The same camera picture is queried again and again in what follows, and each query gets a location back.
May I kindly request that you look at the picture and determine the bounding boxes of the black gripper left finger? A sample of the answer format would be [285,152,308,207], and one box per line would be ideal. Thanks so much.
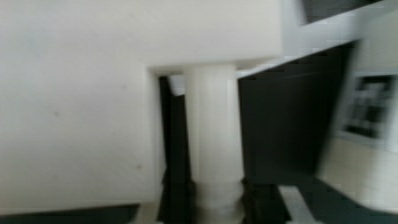
[155,168,199,224]

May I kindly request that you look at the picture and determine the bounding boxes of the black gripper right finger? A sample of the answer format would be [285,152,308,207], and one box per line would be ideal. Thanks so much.
[244,178,290,224]

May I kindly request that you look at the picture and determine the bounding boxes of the white threaded chair leg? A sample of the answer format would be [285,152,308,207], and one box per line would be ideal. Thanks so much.
[318,21,398,214]

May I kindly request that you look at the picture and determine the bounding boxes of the white chair seat with pegs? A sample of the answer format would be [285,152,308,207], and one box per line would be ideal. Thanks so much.
[0,0,398,224]

